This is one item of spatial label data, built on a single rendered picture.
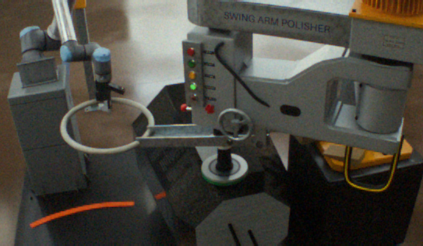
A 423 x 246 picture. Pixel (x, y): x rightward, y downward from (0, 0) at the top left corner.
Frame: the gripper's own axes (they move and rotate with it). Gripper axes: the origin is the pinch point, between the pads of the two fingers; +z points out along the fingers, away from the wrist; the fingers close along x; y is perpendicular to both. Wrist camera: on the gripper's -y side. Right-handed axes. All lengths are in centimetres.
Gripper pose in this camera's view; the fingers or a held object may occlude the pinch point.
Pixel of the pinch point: (111, 110)
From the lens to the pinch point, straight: 274.2
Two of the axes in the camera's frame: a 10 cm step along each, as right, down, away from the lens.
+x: 1.0, 5.3, -8.4
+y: -9.9, 0.3, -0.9
